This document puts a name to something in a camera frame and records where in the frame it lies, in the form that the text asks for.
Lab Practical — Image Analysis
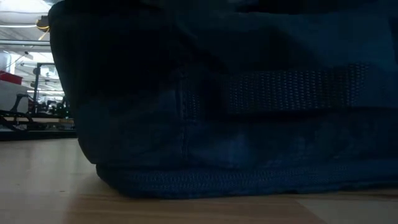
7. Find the navy blue backpack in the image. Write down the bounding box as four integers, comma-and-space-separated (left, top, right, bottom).
48, 0, 398, 200

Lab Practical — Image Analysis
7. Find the background robot workstation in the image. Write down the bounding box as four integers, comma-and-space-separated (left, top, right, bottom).
0, 62, 77, 131

